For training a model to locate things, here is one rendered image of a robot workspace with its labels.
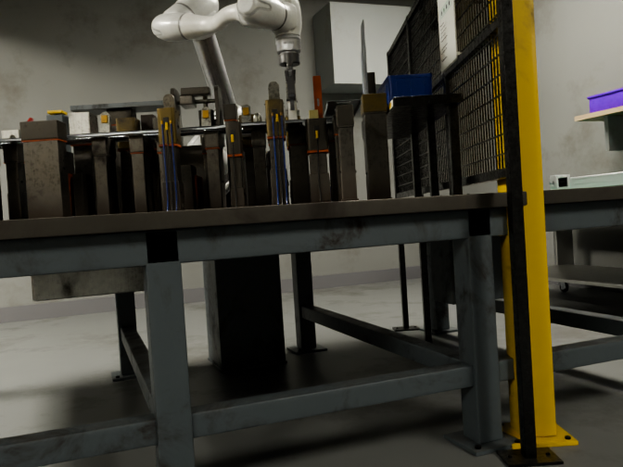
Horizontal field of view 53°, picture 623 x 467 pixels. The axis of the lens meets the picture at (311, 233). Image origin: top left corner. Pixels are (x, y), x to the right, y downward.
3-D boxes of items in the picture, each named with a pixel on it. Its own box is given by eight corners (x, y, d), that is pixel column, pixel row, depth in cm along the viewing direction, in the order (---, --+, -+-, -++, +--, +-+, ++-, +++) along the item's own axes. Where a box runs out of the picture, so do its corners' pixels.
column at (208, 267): (208, 359, 304) (198, 224, 302) (268, 351, 315) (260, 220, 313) (221, 372, 275) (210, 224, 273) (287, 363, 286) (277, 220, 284)
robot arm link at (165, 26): (172, 17, 238) (193, 1, 246) (139, 18, 248) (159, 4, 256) (185, 48, 246) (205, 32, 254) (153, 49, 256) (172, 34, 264)
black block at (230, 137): (229, 212, 199) (222, 120, 198) (232, 212, 209) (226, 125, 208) (246, 211, 199) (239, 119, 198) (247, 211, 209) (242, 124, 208)
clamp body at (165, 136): (160, 217, 197) (152, 107, 196) (168, 217, 209) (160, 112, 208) (181, 215, 197) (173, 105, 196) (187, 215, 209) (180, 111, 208)
